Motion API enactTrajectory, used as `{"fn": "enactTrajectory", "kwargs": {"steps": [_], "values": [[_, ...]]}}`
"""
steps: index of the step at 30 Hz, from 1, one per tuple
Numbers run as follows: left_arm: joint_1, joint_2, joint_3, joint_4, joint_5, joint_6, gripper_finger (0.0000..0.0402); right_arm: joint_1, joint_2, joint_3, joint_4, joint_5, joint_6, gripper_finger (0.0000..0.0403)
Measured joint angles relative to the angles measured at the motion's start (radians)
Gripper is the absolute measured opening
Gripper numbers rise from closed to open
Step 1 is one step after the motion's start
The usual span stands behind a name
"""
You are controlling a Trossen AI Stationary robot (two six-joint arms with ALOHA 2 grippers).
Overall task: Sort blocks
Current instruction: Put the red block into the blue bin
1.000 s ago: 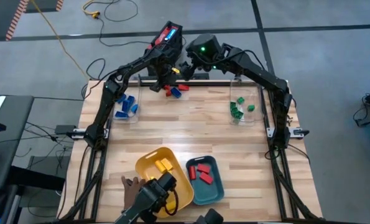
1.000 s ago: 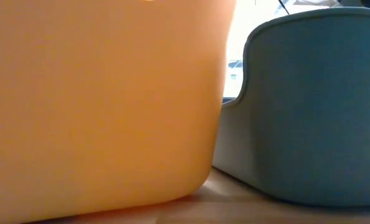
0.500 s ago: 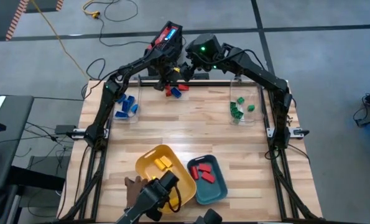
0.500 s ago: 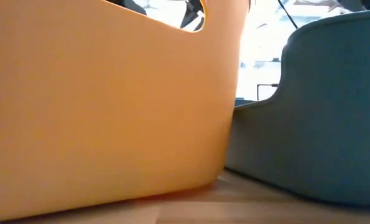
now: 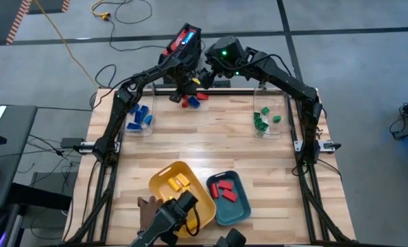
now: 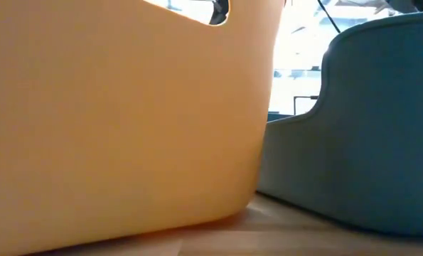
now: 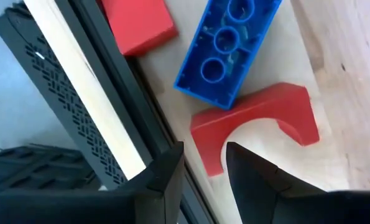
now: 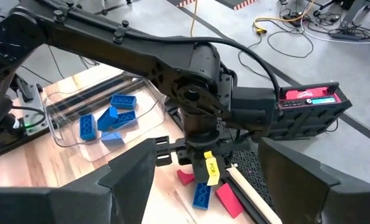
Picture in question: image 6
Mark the dark teal plastic bin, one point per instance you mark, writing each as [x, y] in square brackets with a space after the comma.
[367, 149]

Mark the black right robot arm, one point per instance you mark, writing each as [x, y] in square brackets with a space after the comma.
[421, 5]

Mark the black rectangular frame stand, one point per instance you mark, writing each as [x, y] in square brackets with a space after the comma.
[298, 97]

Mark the yellow-orange plastic bin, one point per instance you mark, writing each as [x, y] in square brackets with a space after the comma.
[126, 135]

